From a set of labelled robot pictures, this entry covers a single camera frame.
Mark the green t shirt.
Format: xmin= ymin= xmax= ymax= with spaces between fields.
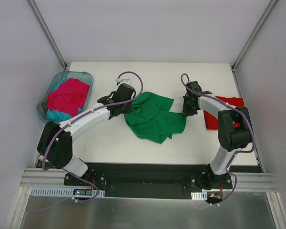
xmin=124 ymin=92 xmax=186 ymax=144

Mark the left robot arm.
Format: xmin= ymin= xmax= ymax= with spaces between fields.
xmin=37 ymin=83 xmax=136 ymax=186

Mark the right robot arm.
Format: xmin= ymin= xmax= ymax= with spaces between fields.
xmin=182 ymin=81 xmax=253 ymax=190

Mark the folded red t shirt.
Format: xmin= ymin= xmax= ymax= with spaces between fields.
xmin=203 ymin=96 xmax=245 ymax=130

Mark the blue plastic bin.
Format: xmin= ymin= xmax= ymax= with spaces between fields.
xmin=39 ymin=71 xmax=94 ymax=123

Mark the pink t shirt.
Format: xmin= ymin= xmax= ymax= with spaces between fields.
xmin=46 ymin=78 xmax=90 ymax=117

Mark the grey t shirt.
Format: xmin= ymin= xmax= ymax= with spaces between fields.
xmin=37 ymin=99 xmax=48 ymax=114

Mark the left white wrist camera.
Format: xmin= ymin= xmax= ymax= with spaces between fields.
xmin=115 ymin=79 xmax=131 ymax=85

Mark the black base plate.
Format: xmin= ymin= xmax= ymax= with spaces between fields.
xmin=63 ymin=162 xmax=234 ymax=200

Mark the right white cable duct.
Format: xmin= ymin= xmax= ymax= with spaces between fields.
xmin=191 ymin=192 xmax=208 ymax=201

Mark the white cable duct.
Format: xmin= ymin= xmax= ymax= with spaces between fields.
xmin=191 ymin=192 xmax=208 ymax=201
xmin=31 ymin=187 xmax=105 ymax=198

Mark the left white cable duct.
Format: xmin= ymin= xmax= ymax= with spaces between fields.
xmin=31 ymin=187 xmax=105 ymax=198

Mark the aluminium frame rail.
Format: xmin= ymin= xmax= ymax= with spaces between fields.
xmin=20 ymin=168 xmax=278 ymax=192

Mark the left corner aluminium post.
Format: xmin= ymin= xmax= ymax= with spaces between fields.
xmin=27 ymin=0 xmax=67 ymax=70

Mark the corner aluminium post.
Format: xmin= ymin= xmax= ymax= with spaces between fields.
xmin=231 ymin=0 xmax=279 ymax=72
xmin=27 ymin=0 xmax=67 ymax=70

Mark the right corner aluminium post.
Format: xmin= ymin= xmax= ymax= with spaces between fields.
xmin=231 ymin=0 xmax=279 ymax=72

